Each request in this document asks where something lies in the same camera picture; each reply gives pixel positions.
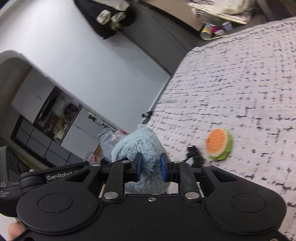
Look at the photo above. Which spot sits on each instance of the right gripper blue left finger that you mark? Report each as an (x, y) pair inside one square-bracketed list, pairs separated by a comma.
[(119, 173)]

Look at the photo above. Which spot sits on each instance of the white cabinet with shelf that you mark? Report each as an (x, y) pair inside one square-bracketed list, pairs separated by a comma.
[(54, 127)]

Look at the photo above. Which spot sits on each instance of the black jacket hanging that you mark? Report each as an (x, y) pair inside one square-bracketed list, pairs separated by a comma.
[(106, 17)]

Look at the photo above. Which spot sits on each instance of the grey pink plush toy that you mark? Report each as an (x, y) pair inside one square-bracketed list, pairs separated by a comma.
[(143, 141)]

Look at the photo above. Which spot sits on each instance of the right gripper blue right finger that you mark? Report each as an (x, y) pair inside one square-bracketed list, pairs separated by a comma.
[(182, 174)]

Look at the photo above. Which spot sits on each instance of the dark grey door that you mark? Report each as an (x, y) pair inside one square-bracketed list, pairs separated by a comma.
[(165, 39)]

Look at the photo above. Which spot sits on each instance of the grey white garbage bags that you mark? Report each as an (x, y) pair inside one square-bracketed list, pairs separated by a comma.
[(107, 141)]

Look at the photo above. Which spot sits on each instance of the person's hand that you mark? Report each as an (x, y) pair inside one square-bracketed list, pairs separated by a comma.
[(15, 229)]

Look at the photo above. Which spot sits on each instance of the burger plush toy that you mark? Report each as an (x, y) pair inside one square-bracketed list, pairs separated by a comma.
[(218, 144)]

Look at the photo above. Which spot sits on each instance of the black plush with white belly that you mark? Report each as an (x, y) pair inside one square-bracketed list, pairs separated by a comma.
[(194, 157)]

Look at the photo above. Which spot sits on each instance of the white black patterned blanket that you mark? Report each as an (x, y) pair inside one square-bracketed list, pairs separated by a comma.
[(244, 83)]

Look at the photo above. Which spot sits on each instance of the beige tote bag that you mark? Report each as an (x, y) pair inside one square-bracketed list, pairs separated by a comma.
[(236, 11)]

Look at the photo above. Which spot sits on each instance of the framed brown board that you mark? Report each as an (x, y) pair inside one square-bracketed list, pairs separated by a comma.
[(178, 10)]

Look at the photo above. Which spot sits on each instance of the paper cup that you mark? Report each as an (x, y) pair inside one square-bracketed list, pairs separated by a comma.
[(207, 32)]

